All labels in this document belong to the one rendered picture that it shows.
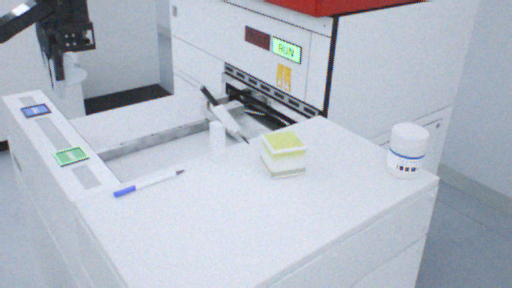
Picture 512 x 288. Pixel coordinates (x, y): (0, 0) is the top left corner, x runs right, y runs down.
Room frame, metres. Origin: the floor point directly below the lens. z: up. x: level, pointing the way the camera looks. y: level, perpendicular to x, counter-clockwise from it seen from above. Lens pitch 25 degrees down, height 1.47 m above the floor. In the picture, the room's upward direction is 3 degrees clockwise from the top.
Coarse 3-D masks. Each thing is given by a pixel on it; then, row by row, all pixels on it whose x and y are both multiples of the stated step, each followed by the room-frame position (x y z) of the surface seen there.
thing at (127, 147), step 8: (200, 120) 1.20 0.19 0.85; (208, 120) 1.21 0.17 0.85; (176, 128) 1.14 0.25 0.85; (184, 128) 1.15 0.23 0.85; (192, 128) 1.17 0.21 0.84; (200, 128) 1.18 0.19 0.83; (208, 128) 1.20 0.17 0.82; (144, 136) 1.09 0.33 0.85; (152, 136) 1.09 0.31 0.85; (160, 136) 1.10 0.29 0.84; (168, 136) 1.12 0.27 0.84; (176, 136) 1.13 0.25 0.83; (184, 136) 1.15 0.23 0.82; (120, 144) 1.04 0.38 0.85; (128, 144) 1.04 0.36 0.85; (136, 144) 1.06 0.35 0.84; (144, 144) 1.07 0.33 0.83; (152, 144) 1.09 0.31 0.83; (96, 152) 0.99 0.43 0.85; (104, 152) 1.00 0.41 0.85; (112, 152) 1.01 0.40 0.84; (120, 152) 1.03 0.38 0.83; (128, 152) 1.04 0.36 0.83; (104, 160) 1.00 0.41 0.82
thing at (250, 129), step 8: (200, 112) 1.24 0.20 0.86; (208, 112) 1.21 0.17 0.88; (216, 120) 1.17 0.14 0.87; (240, 120) 1.16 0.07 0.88; (248, 120) 1.16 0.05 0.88; (240, 128) 1.11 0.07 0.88; (248, 128) 1.11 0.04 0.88; (256, 128) 1.11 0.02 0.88; (264, 128) 1.11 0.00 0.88; (248, 136) 1.06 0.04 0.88; (256, 136) 1.07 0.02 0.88
